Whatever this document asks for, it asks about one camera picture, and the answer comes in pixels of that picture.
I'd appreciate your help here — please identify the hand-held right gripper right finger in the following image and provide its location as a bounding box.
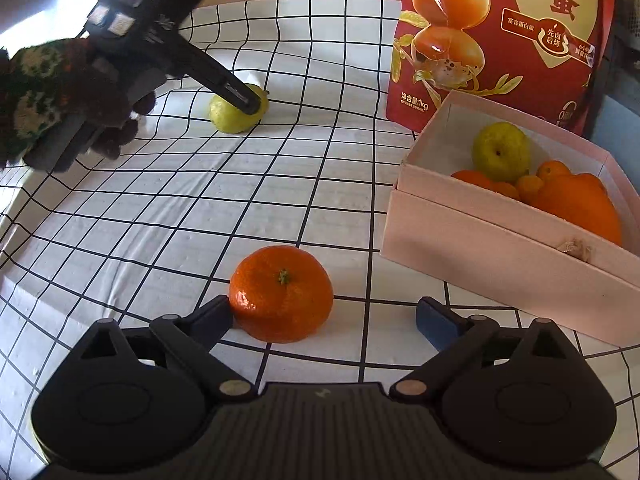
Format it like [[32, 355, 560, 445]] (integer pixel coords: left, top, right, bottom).
[[389, 296, 568, 402]]

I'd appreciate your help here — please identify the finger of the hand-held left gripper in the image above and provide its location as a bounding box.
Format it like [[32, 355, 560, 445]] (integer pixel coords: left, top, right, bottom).
[[172, 37, 262, 116]]

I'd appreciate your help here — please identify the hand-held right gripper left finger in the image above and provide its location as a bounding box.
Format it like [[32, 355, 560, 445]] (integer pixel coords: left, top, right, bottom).
[[75, 294, 257, 404]]

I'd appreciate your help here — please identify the yellow-green pear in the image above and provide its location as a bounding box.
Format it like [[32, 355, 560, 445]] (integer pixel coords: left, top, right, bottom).
[[208, 83, 270, 135], [472, 122, 531, 185]]

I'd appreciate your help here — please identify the pink cardboard box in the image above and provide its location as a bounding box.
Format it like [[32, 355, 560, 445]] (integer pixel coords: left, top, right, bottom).
[[379, 91, 640, 346]]

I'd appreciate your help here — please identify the large round orange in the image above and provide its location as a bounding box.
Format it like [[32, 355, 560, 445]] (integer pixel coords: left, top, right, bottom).
[[450, 170, 494, 190]]

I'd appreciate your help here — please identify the person's left hand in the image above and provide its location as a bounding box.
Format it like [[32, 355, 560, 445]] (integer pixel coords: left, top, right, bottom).
[[0, 37, 157, 172]]

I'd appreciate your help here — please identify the white black-checked cloth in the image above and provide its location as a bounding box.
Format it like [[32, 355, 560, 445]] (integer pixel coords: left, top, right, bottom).
[[0, 0, 640, 461]]

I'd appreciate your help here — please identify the large lumpy orange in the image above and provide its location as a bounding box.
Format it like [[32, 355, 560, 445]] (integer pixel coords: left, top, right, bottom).
[[529, 173, 624, 247]]

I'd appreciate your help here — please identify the small mandarin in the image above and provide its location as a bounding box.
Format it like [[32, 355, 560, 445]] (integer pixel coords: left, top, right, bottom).
[[536, 160, 572, 184]]

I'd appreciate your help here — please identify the red printed snack bag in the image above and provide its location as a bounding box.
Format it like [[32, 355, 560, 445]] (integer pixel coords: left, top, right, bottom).
[[385, 0, 619, 137]]

